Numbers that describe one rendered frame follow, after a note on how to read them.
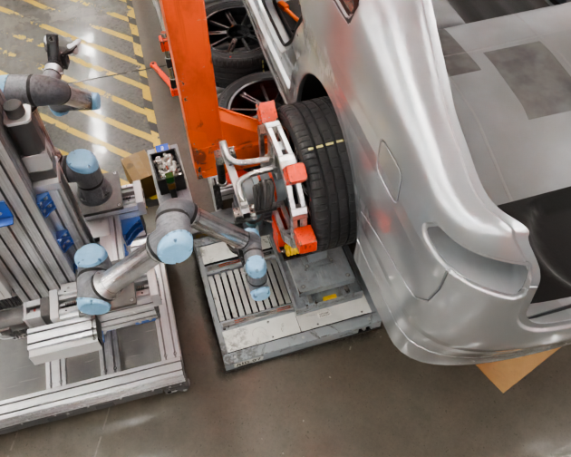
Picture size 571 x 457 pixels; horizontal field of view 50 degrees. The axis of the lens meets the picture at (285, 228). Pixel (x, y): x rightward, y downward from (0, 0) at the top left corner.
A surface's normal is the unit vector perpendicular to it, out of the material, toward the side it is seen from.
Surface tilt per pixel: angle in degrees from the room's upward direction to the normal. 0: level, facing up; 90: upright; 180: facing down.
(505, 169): 21
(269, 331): 0
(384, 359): 0
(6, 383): 0
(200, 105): 90
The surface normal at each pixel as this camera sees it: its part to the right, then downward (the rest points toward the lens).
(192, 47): 0.29, 0.76
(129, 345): -0.02, -0.59
